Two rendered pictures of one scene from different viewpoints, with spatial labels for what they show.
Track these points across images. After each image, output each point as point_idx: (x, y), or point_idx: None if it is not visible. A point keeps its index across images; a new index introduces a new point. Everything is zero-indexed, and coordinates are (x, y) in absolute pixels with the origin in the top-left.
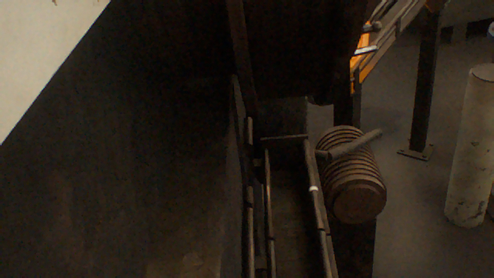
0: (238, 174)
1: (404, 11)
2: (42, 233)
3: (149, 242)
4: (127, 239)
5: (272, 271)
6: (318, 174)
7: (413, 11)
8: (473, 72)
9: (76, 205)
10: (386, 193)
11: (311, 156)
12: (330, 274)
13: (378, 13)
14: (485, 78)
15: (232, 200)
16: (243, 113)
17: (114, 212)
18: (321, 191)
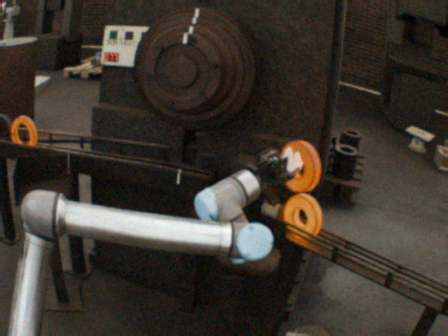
0: (174, 137)
1: (343, 250)
2: (124, 78)
3: (143, 108)
4: (137, 98)
5: (156, 160)
6: (188, 175)
7: (365, 273)
8: (316, 326)
9: (130, 82)
10: (223, 262)
11: (198, 175)
12: (146, 163)
13: (354, 248)
14: (305, 327)
15: (156, 125)
16: (227, 160)
17: (137, 92)
18: (180, 173)
